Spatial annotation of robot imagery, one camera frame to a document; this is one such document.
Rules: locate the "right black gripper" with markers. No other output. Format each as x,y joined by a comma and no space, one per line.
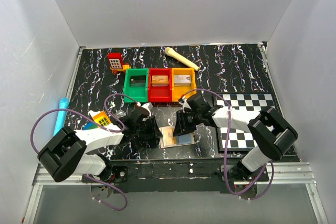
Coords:
181,127

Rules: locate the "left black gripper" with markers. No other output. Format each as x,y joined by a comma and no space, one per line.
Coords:
155,132

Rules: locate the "beige leather card holder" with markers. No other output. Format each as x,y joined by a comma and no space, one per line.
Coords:
168,140

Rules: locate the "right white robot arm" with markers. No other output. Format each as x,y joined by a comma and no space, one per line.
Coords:
243,121

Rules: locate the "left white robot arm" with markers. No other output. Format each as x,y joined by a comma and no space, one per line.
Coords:
72,152

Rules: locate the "silver card box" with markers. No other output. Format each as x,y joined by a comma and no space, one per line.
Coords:
182,80

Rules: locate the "orange card box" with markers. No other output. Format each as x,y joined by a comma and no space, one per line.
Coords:
160,81

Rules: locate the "black card box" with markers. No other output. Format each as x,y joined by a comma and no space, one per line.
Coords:
138,81

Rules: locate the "yellow plastic bin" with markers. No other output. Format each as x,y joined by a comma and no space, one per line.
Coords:
179,89

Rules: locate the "red plastic bin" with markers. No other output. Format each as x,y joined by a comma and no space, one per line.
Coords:
160,92

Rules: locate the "checkered chess board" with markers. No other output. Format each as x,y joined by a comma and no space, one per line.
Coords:
240,140

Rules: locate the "green plastic bin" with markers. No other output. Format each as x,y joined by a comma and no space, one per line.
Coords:
140,94

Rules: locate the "colourful toy block building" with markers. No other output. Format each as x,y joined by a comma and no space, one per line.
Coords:
99,117

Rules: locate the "beige toy microphone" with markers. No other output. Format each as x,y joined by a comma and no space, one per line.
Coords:
172,53

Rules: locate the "blue toy microphone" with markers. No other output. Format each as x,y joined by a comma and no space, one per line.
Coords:
60,120

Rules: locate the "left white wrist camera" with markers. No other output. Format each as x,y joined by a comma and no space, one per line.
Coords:
148,106

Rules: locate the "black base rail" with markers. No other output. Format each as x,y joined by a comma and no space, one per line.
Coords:
182,175

